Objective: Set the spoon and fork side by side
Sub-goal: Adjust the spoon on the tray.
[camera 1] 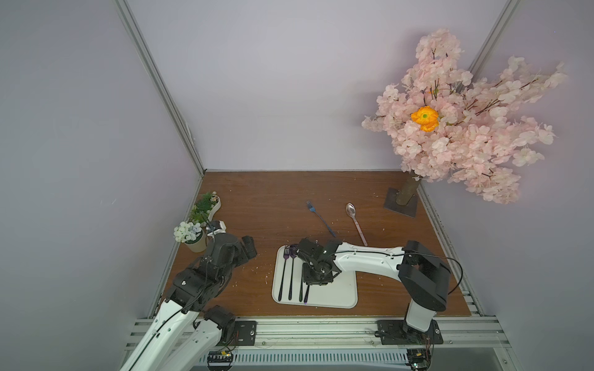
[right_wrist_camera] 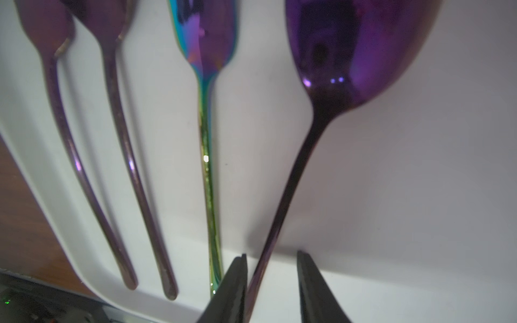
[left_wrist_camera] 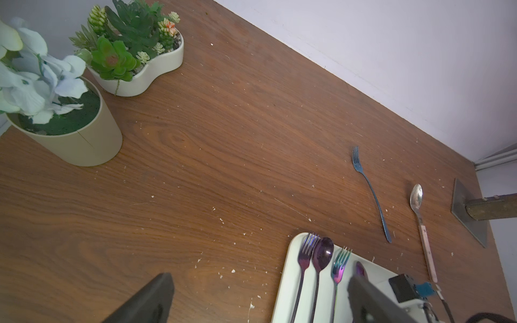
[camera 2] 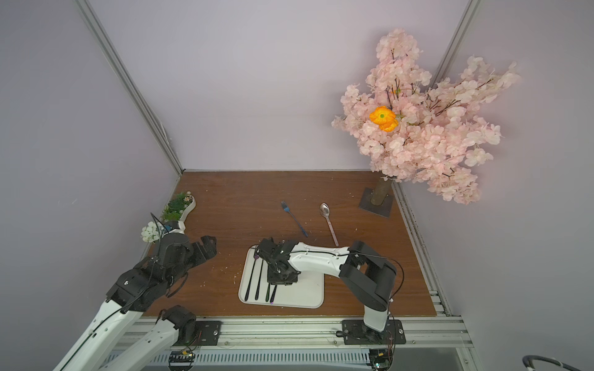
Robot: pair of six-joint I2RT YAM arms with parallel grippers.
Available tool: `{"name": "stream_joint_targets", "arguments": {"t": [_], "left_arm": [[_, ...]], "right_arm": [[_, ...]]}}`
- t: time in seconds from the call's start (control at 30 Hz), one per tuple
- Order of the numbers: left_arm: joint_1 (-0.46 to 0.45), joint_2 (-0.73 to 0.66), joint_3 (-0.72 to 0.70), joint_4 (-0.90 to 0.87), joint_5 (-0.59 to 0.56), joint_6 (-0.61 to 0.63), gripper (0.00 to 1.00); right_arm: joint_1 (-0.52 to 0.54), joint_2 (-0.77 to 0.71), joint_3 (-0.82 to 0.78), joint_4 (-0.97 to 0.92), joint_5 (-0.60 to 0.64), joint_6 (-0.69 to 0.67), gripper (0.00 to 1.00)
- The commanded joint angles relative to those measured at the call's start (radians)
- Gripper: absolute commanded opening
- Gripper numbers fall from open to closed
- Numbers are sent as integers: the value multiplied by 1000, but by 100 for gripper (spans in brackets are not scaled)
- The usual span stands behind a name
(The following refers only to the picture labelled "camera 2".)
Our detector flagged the purple fork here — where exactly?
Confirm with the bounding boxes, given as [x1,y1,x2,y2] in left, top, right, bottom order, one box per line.
[243,249,259,301]

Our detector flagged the purple spoon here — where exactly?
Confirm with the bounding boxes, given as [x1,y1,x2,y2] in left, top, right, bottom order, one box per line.
[254,260,264,301]
[269,285,278,304]

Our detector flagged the rainbow iridescent fork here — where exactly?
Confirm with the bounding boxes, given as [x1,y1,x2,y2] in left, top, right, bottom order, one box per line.
[265,283,271,302]

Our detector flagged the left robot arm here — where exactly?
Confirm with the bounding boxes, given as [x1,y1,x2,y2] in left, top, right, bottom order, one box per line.
[56,232,221,370]

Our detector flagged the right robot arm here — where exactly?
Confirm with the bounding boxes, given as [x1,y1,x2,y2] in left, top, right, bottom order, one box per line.
[255,239,397,334]

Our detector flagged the blue fork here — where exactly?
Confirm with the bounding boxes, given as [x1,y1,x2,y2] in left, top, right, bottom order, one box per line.
[281,200,309,237]

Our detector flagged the succulents in white planter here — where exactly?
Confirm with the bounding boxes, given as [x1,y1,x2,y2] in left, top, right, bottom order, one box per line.
[162,191,196,222]

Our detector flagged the white square tray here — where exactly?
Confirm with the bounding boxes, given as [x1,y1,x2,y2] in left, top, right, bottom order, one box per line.
[238,247,324,309]

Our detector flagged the orange artificial flower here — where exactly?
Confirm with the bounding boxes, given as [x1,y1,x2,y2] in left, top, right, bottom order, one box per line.
[369,106,399,132]

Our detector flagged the pink cherry blossom tree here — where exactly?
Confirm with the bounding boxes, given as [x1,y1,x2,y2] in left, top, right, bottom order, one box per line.
[332,29,520,205]

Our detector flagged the silver spoon pink handle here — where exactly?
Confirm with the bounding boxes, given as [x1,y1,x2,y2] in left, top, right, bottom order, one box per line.
[320,203,340,247]

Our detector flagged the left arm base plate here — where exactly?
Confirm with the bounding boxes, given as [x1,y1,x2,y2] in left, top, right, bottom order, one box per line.
[175,320,223,348]

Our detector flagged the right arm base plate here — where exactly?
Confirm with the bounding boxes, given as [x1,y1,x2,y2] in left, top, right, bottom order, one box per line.
[335,319,407,346]

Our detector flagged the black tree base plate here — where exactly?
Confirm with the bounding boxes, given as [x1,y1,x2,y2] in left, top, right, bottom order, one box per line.
[358,187,395,219]

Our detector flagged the aluminium frame rail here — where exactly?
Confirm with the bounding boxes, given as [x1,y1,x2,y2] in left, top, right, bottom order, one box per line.
[108,292,483,370]

